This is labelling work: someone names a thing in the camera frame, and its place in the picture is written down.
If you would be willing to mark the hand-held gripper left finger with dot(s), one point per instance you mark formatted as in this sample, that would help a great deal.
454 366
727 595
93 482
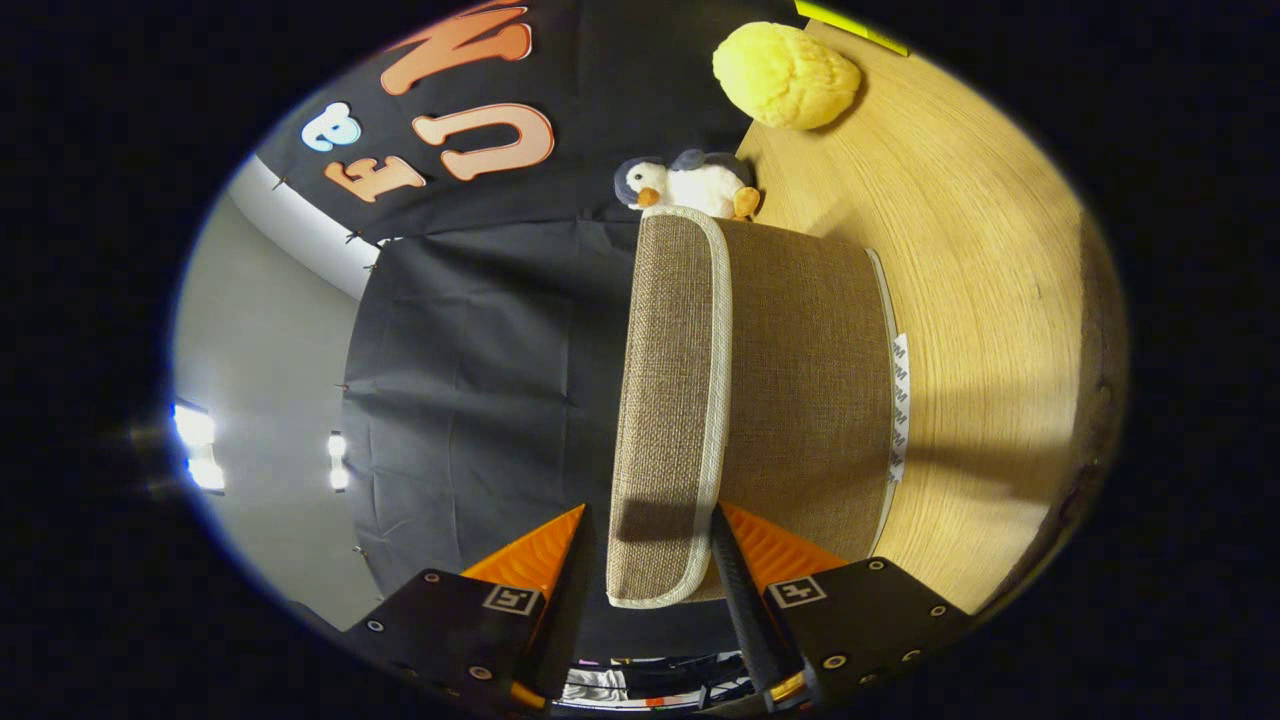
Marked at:
565 610

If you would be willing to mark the brown fabric storage box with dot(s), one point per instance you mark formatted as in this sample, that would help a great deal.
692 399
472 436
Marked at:
800 380

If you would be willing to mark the small ceiling light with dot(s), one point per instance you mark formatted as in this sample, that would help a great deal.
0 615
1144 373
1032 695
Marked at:
337 460

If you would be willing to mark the penguin plush toy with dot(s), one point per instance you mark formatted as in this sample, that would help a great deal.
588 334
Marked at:
690 185

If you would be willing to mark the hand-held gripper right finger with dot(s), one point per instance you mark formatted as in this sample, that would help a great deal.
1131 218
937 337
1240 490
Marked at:
740 600

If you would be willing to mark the large ceiling light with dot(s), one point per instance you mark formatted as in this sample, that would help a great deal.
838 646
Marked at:
195 445

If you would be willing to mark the yellow book with red label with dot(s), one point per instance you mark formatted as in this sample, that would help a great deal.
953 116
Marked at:
850 25

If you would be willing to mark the yellow plush bread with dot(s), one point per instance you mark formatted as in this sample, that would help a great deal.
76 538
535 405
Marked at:
785 75

